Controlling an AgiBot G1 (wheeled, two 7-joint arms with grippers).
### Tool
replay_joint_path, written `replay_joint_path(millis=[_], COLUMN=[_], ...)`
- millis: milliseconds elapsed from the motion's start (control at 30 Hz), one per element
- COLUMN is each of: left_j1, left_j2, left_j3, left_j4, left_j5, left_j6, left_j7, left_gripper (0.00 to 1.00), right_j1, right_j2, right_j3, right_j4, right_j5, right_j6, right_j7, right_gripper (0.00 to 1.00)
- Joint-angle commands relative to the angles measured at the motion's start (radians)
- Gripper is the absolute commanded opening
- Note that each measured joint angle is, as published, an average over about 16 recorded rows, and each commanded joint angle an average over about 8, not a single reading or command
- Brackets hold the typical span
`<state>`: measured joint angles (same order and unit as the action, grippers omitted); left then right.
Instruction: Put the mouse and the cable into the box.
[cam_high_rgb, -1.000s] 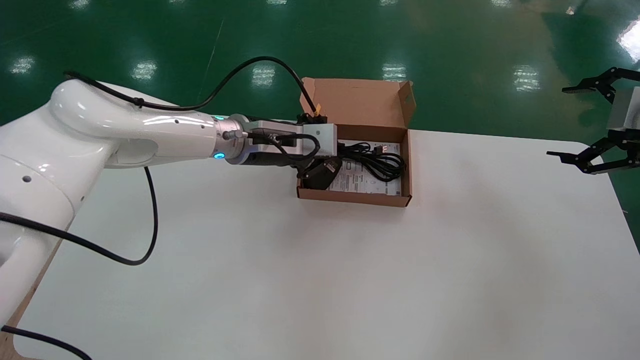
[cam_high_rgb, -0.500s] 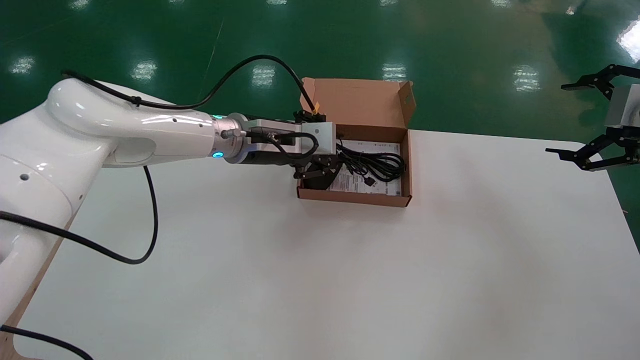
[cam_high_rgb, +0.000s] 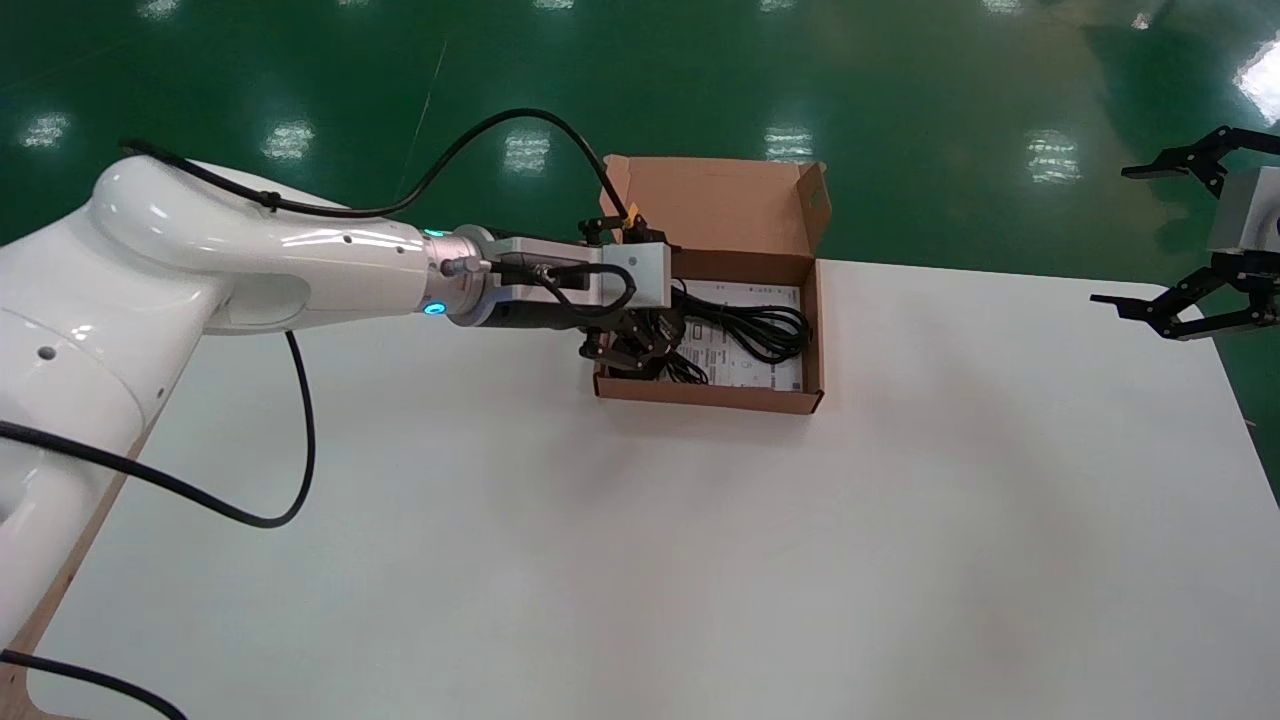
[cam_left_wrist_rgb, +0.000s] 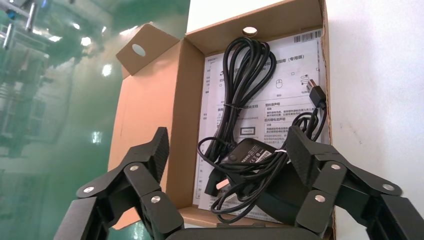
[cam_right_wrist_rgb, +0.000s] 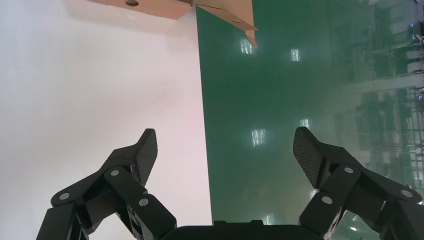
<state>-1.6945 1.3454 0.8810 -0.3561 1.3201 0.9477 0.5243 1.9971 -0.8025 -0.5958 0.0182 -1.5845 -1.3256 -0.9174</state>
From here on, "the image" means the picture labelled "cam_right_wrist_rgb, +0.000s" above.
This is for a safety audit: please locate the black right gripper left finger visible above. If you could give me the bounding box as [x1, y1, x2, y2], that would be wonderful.
[36, 128, 178, 240]

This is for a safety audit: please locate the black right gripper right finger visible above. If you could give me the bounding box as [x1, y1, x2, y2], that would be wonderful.
[293, 126, 424, 240]

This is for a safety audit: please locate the brown cardboard storage box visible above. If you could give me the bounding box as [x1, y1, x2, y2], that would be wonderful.
[88, 0, 259, 50]

